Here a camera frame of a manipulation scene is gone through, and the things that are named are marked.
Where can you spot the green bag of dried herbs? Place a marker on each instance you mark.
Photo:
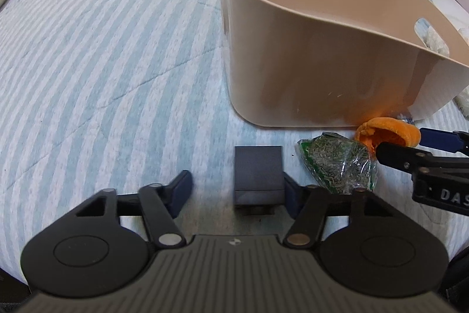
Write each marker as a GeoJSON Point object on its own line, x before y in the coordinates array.
{"type": "Point", "coordinates": [339, 161]}

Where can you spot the blue white striped bed sheet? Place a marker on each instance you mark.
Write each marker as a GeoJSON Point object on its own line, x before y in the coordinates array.
{"type": "Point", "coordinates": [110, 60]}

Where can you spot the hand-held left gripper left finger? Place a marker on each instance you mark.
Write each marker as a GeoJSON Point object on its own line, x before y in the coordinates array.
{"type": "Point", "coordinates": [183, 185]}

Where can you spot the beige plastic basket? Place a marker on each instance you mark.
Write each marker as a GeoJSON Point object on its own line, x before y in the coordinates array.
{"type": "Point", "coordinates": [311, 71]}

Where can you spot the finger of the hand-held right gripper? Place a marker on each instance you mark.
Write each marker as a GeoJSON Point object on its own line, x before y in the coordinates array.
{"type": "Point", "coordinates": [438, 140]}
{"type": "Point", "coordinates": [397, 153]}

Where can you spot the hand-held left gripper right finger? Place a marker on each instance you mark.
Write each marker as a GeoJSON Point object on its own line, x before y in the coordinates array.
{"type": "Point", "coordinates": [291, 194]}

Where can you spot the white lace cloth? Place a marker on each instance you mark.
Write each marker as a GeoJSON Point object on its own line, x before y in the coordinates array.
{"type": "Point", "coordinates": [436, 40]}

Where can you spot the dark grey box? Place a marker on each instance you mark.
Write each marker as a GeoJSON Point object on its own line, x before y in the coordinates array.
{"type": "Point", "coordinates": [258, 175]}

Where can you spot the orange plush toy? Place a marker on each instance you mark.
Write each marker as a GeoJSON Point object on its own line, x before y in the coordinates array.
{"type": "Point", "coordinates": [388, 129]}

